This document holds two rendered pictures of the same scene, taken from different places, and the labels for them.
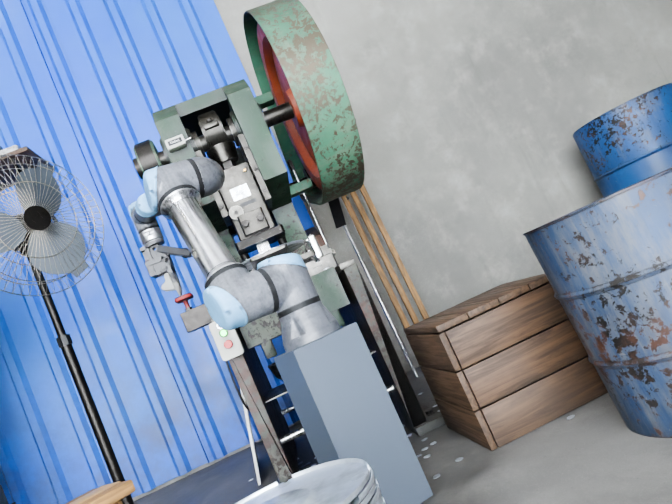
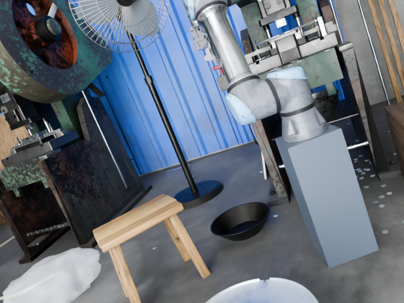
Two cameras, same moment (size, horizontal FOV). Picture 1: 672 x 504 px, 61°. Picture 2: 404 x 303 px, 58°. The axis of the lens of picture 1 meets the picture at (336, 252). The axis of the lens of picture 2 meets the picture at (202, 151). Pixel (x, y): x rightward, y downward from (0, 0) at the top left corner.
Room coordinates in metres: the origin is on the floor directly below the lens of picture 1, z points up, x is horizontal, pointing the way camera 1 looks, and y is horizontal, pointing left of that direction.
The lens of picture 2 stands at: (0.25, -0.12, 0.78)
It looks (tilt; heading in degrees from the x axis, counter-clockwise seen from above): 12 degrees down; 28
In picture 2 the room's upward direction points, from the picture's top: 22 degrees counter-clockwise
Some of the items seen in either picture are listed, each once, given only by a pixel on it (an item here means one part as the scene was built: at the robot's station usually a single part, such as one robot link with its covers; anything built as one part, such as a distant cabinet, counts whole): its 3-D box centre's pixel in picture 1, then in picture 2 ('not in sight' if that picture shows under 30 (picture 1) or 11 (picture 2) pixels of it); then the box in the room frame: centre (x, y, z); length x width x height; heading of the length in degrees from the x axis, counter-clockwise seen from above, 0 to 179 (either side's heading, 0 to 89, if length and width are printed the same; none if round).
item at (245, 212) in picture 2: not in sight; (242, 223); (1.70, 0.61, 0.04); 0.30 x 0.30 x 0.07
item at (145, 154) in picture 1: (161, 167); not in sight; (2.25, 0.50, 1.31); 0.22 x 0.12 x 0.22; 8
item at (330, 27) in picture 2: (311, 250); (318, 25); (2.29, 0.09, 0.76); 0.17 x 0.06 x 0.10; 98
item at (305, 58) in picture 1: (292, 118); not in sight; (2.42, -0.06, 1.33); 1.03 x 0.28 x 0.82; 8
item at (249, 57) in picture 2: not in sight; (255, 50); (2.24, 0.42, 0.76); 0.17 x 0.06 x 0.10; 98
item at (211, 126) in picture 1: (222, 151); not in sight; (2.27, 0.26, 1.27); 0.21 x 0.12 x 0.34; 8
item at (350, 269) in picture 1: (360, 312); (352, 73); (2.44, 0.01, 0.45); 0.92 x 0.12 x 0.90; 8
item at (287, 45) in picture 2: (275, 271); (287, 47); (2.09, 0.23, 0.72); 0.25 x 0.14 x 0.14; 8
